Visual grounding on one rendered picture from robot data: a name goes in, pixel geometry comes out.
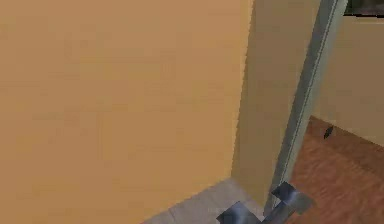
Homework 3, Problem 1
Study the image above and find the grey room door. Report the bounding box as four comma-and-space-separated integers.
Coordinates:
263, 0, 350, 214

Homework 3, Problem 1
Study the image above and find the black door handle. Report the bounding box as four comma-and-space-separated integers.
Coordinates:
323, 125, 335, 140

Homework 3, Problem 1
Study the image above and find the dark window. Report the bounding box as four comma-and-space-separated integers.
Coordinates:
344, 0, 384, 18

